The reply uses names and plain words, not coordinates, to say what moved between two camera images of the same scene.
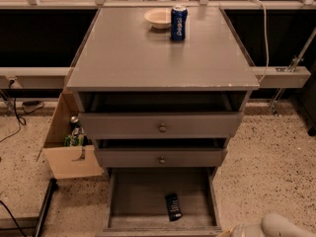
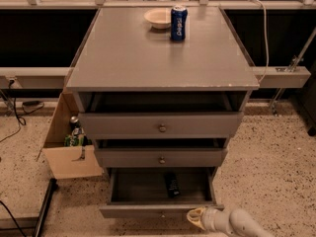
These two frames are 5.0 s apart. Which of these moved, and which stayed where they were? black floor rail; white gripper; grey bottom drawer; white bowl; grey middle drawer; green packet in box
Moved: white gripper; grey bottom drawer
Stayed: black floor rail; green packet in box; grey middle drawer; white bowl
